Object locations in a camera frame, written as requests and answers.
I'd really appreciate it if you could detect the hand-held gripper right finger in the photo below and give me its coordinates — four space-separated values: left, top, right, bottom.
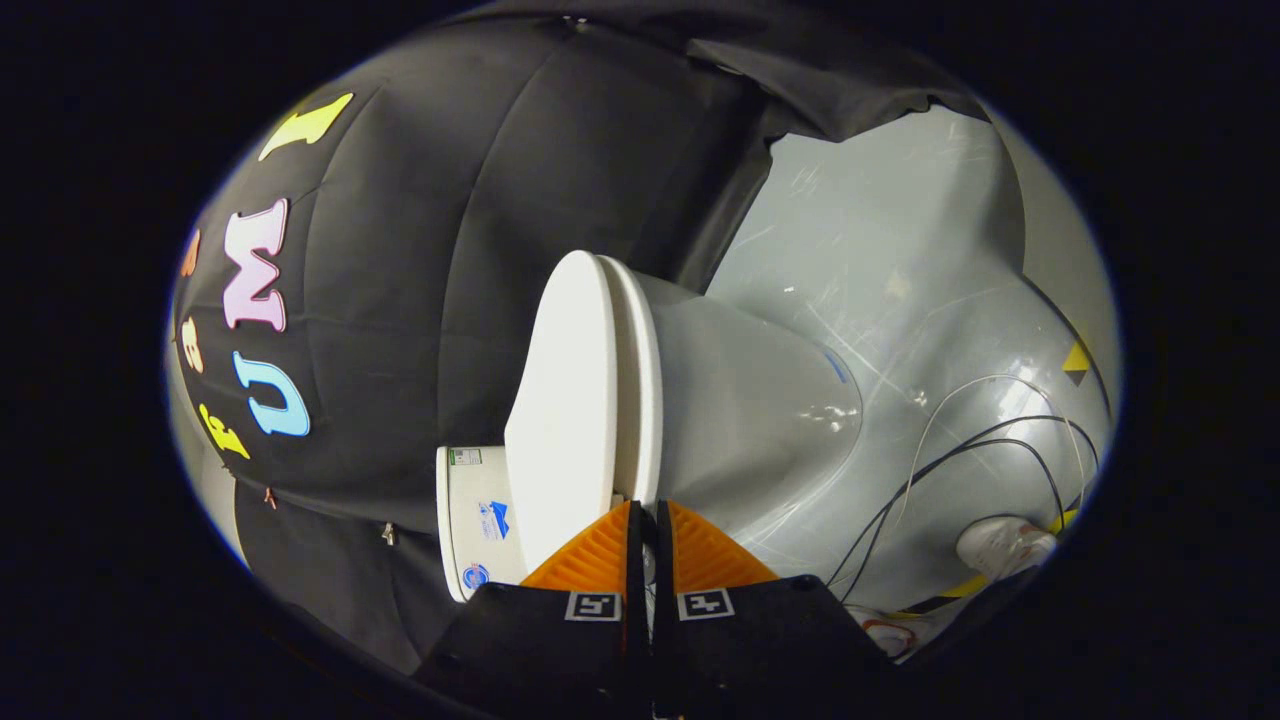
655 500 901 720

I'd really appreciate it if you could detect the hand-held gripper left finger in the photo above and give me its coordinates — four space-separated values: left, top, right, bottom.
415 500 649 720

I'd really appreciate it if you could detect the white toilet lid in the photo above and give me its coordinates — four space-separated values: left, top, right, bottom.
503 250 623 573

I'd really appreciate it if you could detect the white toilet seat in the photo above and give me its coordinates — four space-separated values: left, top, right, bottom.
598 256 665 506

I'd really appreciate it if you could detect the white ceramic toilet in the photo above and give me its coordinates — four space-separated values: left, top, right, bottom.
436 258 863 604

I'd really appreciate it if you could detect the white sneaker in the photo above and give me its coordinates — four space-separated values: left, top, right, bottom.
848 604 919 662
955 515 1059 582

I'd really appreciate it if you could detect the yellow black floor tape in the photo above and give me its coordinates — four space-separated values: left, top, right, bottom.
905 508 1079 616

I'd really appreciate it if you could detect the black backdrop cloth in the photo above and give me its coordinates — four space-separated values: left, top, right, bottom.
170 0 1026 676

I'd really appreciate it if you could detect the black cable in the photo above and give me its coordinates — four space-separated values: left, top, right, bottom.
826 414 1101 603

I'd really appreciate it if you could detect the thin white cable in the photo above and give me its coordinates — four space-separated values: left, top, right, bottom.
900 373 1086 521

